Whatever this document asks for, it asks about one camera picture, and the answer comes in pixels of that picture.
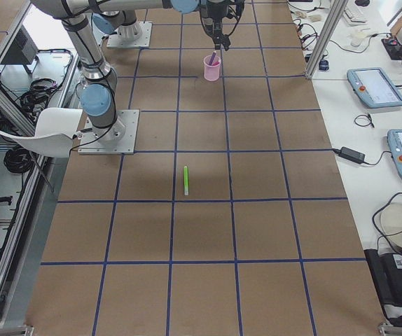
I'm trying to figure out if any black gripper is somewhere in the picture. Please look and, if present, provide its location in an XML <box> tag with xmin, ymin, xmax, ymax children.
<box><xmin>200</xmin><ymin>1</ymin><xmax>238</xmax><ymax>51</ymax></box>

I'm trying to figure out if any purple pen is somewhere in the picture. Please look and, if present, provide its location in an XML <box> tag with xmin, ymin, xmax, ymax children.
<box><xmin>208</xmin><ymin>51</ymin><xmax>216</xmax><ymax>66</ymax></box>

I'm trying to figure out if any pink mesh cup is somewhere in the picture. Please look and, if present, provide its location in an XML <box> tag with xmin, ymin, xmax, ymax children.
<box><xmin>203</xmin><ymin>55</ymin><xmax>221</xmax><ymax>82</ymax></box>

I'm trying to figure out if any green pen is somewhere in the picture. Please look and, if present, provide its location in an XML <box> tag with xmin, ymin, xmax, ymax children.
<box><xmin>183</xmin><ymin>166</ymin><xmax>189</xmax><ymax>196</ymax></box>

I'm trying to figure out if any blue teach pendant far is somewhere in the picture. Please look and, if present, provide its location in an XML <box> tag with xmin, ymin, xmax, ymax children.
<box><xmin>347</xmin><ymin>67</ymin><xmax>402</xmax><ymax>109</ymax></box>

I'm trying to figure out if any black power adapter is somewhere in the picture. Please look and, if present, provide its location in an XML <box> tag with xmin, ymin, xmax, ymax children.
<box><xmin>332</xmin><ymin>146</ymin><xmax>365</xmax><ymax>165</ymax></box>

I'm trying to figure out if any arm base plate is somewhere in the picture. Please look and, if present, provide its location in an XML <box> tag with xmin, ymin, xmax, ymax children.
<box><xmin>106</xmin><ymin>21</ymin><xmax>153</xmax><ymax>49</ymax></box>
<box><xmin>77</xmin><ymin>109</ymin><xmax>139</xmax><ymax>155</ymax></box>

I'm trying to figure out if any aluminium frame post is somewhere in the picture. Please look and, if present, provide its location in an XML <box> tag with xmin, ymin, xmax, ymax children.
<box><xmin>305</xmin><ymin>0</ymin><xmax>348</xmax><ymax>80</ymax></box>

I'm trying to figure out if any small black cable loop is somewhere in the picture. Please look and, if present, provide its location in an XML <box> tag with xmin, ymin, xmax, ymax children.
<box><xmin>354</xmin><ymin>113</ymin><xmax>375</xmax><ymax>129</ymax></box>

